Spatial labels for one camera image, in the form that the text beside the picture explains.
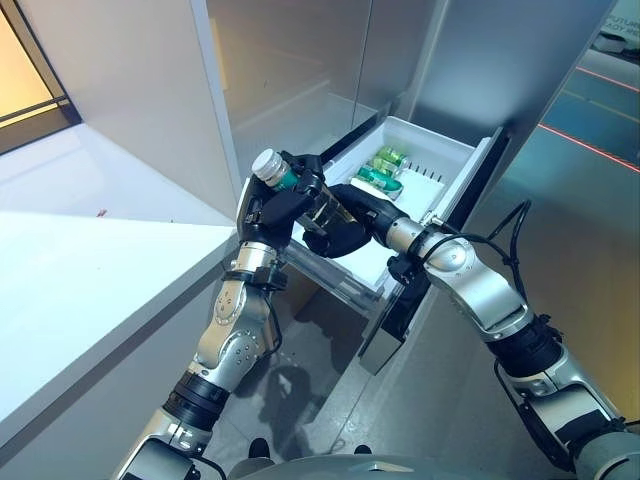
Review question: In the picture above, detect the yellow lit window black frame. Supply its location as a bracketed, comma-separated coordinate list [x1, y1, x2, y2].
[0, 0, 84, 156]

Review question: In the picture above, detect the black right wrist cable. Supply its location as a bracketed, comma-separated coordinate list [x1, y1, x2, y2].
[424, 199, 532, 311]

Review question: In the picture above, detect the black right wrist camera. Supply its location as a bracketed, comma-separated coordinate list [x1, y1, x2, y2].
[387, 254, 416, 286]

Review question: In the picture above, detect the light green drink can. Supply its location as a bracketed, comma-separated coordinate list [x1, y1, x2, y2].
[378, 145, 409, 167]
[368, 155, 401, 179]

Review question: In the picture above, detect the white fridge drawer steel front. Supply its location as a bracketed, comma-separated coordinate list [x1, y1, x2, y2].
[287, 115, 511, 376]

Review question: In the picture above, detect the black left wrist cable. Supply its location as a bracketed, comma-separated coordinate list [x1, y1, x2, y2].
[258, 287, 282, 361]

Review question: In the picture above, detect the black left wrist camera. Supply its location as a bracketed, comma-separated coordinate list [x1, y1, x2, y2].
[252, 267, 289, 292]

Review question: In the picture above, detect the grey stand with white text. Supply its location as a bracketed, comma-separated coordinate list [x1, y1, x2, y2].
[592, 14, 640, 56]

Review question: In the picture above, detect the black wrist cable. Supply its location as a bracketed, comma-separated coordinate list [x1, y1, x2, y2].
[258, 287, 282, 361]
[424, 199, 532, 311]

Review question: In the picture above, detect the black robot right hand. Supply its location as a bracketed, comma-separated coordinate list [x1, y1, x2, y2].
[302, 183, 409, 259]

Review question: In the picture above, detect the white counter cabinet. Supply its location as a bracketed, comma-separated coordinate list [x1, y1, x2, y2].
[0, 0, 241, 451]

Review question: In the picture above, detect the grey robot torso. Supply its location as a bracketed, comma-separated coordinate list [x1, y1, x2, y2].
[227, 452, 576, 480]

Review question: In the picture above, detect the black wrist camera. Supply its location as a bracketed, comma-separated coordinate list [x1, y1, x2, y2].
[387, 254, 416, 286]
[252, 267, 289, 292]

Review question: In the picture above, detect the dark green drink can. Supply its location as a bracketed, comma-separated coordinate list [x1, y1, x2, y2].
[355, 167, 405, 201]

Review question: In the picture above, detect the stainless steel fridge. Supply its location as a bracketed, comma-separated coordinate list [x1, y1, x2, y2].
[189, 0, 619, 376]

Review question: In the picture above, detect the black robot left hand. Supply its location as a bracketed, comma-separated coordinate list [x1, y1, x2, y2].
[234, 149, 331, 250]

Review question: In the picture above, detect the yellow tea bottle white cap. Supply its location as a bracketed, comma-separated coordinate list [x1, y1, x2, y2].
[251, 148, 361, 236]

